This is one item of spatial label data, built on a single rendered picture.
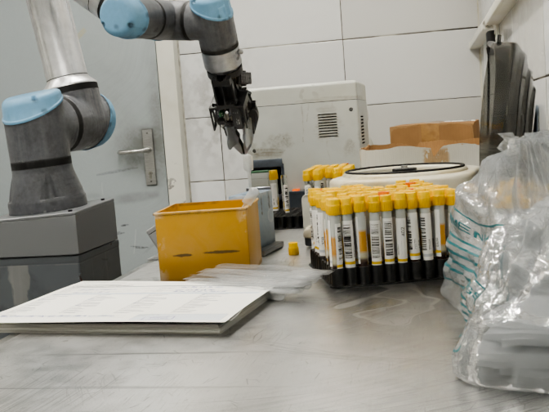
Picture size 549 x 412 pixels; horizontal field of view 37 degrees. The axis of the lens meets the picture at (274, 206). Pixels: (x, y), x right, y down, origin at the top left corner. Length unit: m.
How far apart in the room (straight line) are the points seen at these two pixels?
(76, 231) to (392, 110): 1.93
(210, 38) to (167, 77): 1.78
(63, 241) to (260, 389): 0.93
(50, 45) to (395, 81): 1.78
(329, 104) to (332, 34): 1.35
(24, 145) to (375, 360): 1.03
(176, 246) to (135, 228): 2.28
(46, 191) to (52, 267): 0.15
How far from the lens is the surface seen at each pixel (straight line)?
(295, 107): 1.96
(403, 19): 3.27
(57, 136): 1.63
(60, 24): 1.77
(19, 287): 1.62
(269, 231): 1.39
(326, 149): 1.95
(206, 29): 1.57
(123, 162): 3.42
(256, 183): 1.87
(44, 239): 1.57
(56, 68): 1.75
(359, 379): 0.68
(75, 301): 1.03
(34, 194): 1.61
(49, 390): 0.74
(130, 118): 3.40
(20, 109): 1.62
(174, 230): 1.15
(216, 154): 3.36
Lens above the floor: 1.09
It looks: 6 degrees down
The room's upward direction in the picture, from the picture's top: 4 degrees counter-clockwise
